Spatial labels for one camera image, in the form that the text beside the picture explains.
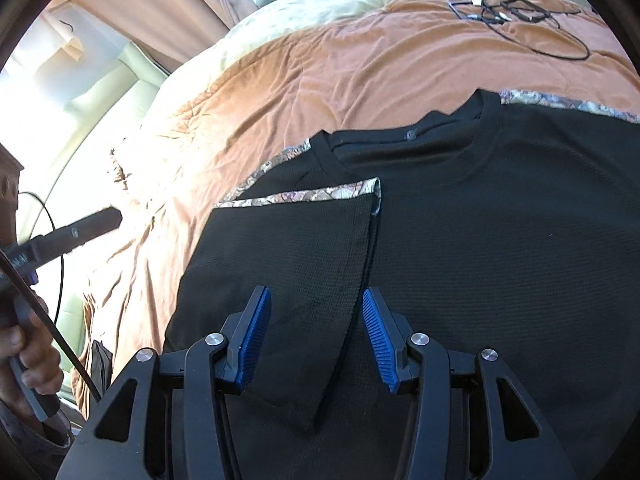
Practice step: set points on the cream blanket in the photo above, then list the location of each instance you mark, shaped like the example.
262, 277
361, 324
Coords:
276, 19

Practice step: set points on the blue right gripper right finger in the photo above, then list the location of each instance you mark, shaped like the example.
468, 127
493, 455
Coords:
388, 344

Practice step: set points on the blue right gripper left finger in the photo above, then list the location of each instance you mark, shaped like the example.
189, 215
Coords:
246, 336

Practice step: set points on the black t-shirt floral trim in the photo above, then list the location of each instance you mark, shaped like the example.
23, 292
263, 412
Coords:
504, 224

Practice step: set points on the left pink curtain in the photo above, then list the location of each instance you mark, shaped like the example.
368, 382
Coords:
171, 32

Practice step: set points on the orange brown duvet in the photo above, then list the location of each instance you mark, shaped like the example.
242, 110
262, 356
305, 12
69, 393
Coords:
385, 69

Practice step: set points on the cream bed headboard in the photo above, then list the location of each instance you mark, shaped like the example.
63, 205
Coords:
64, 124

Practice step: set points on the person's left hand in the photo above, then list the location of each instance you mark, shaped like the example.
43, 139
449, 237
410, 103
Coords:
42, 361

